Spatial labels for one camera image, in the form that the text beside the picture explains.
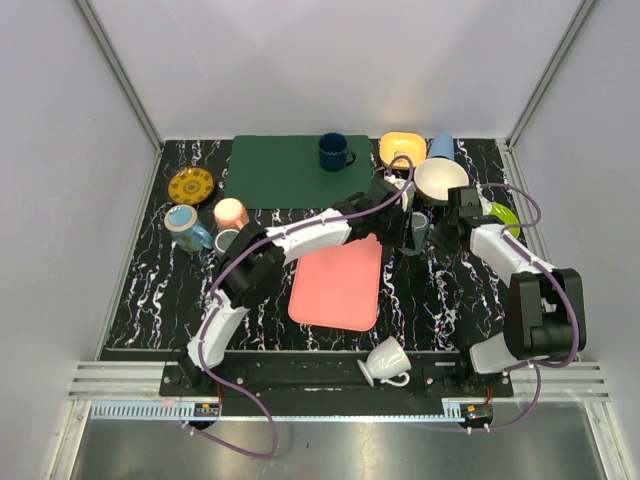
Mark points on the light blue cup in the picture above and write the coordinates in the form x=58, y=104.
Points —
x=442, y=146

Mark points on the light green mug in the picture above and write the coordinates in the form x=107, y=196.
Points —
x=402, y=192

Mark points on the small grey cup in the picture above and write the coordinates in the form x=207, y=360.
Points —
x=223, y=240

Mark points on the blue patterned mug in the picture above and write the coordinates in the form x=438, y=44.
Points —
x=184, y=226

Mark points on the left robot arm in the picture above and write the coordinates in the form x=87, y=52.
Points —
x=248, y=269

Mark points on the pink mug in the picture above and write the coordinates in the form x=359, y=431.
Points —
x=230, y=213

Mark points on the white footed teacup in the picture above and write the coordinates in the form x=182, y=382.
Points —
x=387, y=363

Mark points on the grey faceted mug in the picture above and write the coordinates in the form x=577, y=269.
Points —
x=419, y=231

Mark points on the yellow patterned saucer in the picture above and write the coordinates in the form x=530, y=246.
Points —
x=191, y=186

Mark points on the dark blue mug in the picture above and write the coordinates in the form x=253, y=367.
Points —
x=334, y=152

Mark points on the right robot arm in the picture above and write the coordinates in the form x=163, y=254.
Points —
x=544, y=322

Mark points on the yellow square bowl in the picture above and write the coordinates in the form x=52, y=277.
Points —
x=395, y=144

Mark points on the large cream bowl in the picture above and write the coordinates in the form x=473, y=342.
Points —
x=435, y=176

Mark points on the dark green mat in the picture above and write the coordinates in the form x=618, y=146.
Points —
x=284, y=172

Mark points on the lime green plate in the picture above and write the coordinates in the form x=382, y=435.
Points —
x=507, y=217

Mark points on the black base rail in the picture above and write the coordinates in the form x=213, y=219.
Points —
x=432, y=375

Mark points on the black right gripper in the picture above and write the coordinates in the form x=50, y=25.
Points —
x=437, y=235

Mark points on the pink plastic tray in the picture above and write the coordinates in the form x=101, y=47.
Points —
x=337, y=287

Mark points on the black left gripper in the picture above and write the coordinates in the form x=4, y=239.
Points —
x=403, y=228

